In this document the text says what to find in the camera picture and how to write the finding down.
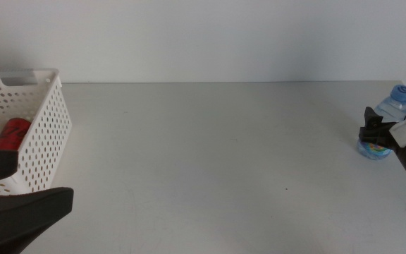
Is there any clear water bottle blue cap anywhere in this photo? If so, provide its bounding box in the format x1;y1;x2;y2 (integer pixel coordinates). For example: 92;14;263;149
356;84;406;161

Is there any red soda can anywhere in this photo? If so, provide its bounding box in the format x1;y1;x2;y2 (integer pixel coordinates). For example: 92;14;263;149
0;118;32;151

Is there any white perforated plastic basket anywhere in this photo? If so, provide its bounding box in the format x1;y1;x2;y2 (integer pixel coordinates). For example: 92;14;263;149
0;68;73;197

